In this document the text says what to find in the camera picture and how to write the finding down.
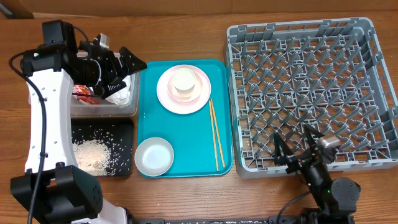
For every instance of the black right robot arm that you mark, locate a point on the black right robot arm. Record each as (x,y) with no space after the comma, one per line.
(335,198)

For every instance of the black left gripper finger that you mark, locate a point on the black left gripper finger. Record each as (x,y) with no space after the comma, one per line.
(111,85)
(130,63)

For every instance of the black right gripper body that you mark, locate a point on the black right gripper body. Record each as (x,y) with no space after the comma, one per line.
(300,162)

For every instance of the black tray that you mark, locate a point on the black tray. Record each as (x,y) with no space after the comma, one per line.
(124,126)

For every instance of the white paper cup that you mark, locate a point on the white paper cup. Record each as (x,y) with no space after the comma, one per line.
(184,81)

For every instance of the pile of rice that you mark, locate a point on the pile of rice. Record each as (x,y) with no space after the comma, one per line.
(100,152)

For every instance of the pink plate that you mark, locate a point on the pink plate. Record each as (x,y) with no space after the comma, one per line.
(180,107)

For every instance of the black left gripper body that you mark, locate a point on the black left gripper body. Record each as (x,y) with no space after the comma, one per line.
(97,73)

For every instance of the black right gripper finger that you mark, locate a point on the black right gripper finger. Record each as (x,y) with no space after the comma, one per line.
(281,151)
(309,132)

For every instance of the grey dishwasher rack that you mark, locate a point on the grey dishwasher rack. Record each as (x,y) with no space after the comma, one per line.
(327,74)

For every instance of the grey small bowl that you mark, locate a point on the grey small bowl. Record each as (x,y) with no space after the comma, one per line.
(154,157)

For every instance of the pink small bowl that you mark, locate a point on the pink small bowl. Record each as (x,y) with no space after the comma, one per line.
(195,93)

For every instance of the white napkin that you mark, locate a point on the white napkin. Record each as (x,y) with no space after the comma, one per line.
(122,96)

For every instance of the clear plastic bin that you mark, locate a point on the clear plastic bin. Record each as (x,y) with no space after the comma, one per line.
(109,109)

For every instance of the red wrapper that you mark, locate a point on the red wrapper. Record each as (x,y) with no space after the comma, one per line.
(84,95)

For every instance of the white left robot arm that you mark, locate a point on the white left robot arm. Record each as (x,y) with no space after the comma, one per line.
(53,189)

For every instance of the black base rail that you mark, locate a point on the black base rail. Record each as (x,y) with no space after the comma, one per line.
(270,220)

